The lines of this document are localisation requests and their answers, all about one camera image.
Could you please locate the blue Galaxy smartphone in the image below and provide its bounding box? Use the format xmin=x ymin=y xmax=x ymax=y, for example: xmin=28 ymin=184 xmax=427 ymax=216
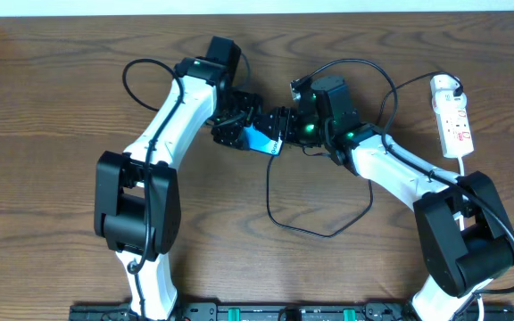
xmin=244 ymin=127 xmax=283 ymax=156

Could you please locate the black USB charging cable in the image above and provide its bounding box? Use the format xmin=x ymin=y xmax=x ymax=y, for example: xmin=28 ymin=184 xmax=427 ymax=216
xmin=265 ymin=70 xmax=465 ymax=239

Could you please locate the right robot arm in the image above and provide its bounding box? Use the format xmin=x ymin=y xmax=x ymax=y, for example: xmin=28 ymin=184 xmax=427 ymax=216
xmin=252 ymin=77 xmax=514 ymax=320

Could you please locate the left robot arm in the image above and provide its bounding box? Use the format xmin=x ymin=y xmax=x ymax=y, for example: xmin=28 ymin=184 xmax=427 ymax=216
xmin=94 ymin=37 xmax=261 ymax=320

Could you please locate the white power strip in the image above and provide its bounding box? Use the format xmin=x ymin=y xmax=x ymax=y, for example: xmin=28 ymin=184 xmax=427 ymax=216
xmin=432 ymin=90 xmax=474 ymax=159

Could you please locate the white USB wall charger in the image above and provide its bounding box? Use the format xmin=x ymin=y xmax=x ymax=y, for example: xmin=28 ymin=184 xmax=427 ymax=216
xmin=430 ymin=74 xmax=467 ymax=105

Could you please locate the white power strip cord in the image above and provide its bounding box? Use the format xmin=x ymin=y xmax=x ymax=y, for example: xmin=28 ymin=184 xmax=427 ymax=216
xmin=456 ymin=155 xmax=485 ymax=321

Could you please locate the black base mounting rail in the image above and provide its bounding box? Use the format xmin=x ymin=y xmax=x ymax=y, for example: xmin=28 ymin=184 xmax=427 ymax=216
xmin=68 ymin=302 xmax=514 ymax=321

